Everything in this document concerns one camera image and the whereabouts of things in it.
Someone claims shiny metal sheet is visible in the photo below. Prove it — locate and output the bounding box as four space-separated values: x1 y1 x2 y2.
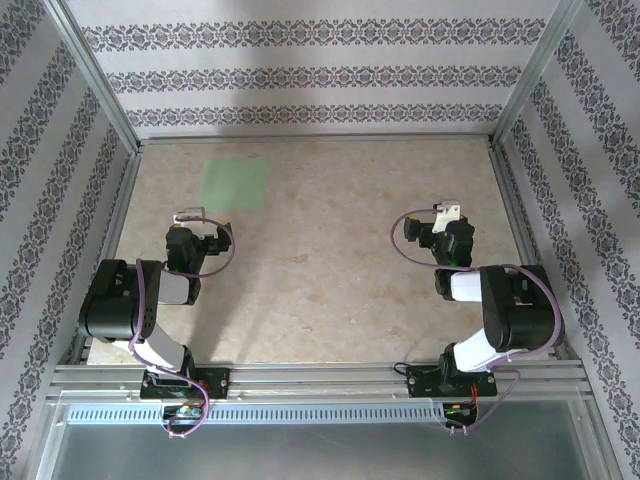
35 402 607 480

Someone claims left small circuit board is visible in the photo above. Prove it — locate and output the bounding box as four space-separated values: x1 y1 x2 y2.
162 404 204 421

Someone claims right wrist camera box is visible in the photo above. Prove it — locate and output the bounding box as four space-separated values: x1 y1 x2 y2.
403 199 462 247

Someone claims right aluminium side rail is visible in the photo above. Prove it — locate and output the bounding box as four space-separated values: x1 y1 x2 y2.
486 139 574 362

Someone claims aluminium side rail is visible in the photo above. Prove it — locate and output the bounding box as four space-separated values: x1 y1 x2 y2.
486 139 574 362
69 144 144 366

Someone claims left aluminium side rail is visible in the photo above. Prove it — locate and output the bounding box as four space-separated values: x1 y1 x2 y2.
69 144 144 366

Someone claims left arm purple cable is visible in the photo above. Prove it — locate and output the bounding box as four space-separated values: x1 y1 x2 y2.
127 214 236 440

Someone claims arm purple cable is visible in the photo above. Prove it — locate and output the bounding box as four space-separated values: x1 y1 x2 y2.
391 211 567 435
127 214 236 440

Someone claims aluminium back rail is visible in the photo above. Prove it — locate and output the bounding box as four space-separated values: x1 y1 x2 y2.
135 131 497 147

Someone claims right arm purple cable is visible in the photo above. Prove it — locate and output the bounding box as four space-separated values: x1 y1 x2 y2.
391 211 567 435

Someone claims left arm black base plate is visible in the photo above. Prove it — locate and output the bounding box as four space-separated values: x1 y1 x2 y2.
139 366 232 401

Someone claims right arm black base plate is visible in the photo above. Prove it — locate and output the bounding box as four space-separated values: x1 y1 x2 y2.
406 364 498 399

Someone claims right aluminium frame post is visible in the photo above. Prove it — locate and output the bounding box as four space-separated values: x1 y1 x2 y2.
489 0 586 151

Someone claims aluminium frame post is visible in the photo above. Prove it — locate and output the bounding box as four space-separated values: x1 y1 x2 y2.
42 0 144 154
489 0 586 151

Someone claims long aluminium mounting rail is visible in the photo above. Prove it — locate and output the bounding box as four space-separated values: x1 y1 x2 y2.
44 362 599 404

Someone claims left aluminium frame post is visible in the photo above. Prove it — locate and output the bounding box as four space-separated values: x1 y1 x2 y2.
42 0 144 154

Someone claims grey slotted cable duct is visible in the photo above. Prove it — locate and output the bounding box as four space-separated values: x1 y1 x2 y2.
66 403 447 426

